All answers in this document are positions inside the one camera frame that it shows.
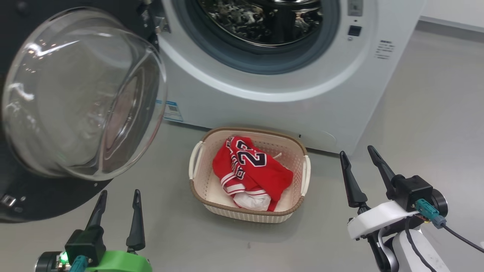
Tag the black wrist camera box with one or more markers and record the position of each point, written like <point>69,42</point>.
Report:
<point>412,190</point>
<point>85,243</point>

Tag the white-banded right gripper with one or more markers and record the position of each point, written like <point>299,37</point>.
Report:
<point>378,221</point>

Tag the red basketball jersey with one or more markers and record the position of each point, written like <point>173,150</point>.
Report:
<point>261,173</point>

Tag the white front-load washing machine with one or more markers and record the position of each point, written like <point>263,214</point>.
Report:
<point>264,98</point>

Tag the blue white energy label sticker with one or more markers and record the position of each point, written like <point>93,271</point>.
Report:
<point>174,111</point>

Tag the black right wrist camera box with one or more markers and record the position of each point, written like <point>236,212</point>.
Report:
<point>412,190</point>

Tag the white garment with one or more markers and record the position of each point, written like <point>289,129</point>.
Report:
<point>253,201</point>

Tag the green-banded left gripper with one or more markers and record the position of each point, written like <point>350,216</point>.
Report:
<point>121,262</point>

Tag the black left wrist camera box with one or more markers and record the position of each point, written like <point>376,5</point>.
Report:
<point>85,243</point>

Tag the cream perforated laundry basket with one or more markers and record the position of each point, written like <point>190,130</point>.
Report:
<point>204,185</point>

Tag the black round glass washer door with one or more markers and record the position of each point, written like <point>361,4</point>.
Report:
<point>75,98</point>

